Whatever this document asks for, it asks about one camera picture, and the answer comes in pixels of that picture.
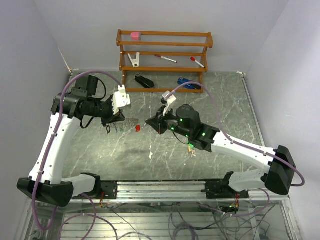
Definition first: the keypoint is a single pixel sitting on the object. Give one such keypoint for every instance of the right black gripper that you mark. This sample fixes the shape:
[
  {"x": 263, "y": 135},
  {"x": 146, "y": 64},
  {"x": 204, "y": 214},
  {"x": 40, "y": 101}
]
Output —
[{"x": 157, "y": 122}]

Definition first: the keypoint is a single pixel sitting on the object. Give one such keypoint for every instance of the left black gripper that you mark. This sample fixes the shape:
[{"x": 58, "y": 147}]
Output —
[{"x": 105, "y": 120}]

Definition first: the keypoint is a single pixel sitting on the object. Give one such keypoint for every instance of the grey keyring disc with rings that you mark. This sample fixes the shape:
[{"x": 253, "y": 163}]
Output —
[{"x": 127, "y": 123}]

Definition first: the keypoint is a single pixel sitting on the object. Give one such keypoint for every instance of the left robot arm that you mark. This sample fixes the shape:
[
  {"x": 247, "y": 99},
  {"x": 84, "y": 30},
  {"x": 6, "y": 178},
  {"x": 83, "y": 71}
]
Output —
[{"x": 45, "y": 182}]

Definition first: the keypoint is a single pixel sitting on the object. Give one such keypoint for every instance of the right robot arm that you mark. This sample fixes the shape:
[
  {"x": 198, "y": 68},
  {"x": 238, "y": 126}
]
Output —
[{"x": 274, "y": 168}]

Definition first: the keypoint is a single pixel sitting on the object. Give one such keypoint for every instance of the black key tag on disc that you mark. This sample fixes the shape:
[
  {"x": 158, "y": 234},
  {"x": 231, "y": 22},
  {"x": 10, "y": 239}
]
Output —
[{"x": 108, "y": 129}]

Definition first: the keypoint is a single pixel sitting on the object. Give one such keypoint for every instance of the red key tag on disc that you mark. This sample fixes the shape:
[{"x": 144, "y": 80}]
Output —
[{"x": 138, "y": 128}]

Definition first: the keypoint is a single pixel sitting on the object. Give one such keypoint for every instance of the black stapler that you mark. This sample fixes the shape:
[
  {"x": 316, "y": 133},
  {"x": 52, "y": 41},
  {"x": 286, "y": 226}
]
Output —
[{"x": 144, "y": 82}]

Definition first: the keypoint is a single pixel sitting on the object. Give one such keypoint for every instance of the green tag key bunch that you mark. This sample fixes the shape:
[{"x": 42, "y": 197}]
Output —
[{"x": 191, "y": 151}]

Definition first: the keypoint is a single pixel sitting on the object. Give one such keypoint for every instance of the white clip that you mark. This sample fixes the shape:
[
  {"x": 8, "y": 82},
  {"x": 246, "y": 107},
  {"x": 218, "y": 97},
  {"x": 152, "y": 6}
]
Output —
[{"x": 135, "y": 62}]

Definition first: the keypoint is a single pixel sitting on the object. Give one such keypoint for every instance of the wooden shelf rack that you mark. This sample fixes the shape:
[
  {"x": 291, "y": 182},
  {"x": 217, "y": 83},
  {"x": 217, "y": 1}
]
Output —
[{"x": 179, "y": 46}]

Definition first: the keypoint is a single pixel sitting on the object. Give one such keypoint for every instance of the red white marker left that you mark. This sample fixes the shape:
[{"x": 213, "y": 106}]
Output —
[{"x": 166, "y": 58}]

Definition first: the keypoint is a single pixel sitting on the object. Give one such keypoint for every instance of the red white marker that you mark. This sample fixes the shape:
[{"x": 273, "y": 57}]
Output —
[
  {"x": 166, "y": 58},
  {"x": 197, "y": 62}
]

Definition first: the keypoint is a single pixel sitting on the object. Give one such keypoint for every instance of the red white marker right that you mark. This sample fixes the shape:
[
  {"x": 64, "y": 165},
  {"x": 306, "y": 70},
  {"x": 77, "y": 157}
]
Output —
[{"x": 197, "y": 62}]

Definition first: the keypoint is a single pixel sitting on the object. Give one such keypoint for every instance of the pink eraser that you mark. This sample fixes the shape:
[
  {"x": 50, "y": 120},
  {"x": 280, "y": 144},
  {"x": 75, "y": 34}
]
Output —
[{"x": 136, "y": 36}]

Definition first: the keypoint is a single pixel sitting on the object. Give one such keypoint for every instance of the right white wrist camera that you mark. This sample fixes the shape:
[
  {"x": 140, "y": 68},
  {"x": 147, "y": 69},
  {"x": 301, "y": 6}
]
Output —
[{"x": 168, "y": 100}]

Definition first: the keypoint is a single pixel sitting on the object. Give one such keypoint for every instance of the aluminium rail frame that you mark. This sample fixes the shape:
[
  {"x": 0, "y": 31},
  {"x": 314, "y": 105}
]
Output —
[{"x": 160, "y": 191}]

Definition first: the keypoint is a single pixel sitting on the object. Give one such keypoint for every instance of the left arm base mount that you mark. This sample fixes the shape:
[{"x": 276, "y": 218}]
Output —
[{"x": 108, "y": 190}]

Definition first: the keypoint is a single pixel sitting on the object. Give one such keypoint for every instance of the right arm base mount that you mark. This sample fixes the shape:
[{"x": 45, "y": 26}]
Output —
[{"x": 216, "y": 189}]

